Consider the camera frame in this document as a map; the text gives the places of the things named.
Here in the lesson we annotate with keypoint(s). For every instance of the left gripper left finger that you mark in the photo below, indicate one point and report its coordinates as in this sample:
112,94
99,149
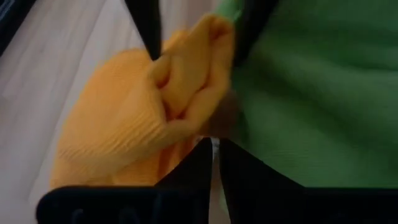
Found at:
192,171

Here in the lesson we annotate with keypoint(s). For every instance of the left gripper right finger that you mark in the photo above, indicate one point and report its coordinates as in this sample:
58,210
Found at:
245,171

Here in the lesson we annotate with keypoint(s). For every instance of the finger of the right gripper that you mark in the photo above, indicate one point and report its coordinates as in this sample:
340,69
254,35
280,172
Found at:
147,25
252,28

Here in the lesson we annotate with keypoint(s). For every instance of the orange microfiber towel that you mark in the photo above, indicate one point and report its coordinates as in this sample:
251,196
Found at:
124,118

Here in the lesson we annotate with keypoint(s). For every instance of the green microfiber towel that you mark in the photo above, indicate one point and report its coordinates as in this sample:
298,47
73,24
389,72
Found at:
311,93

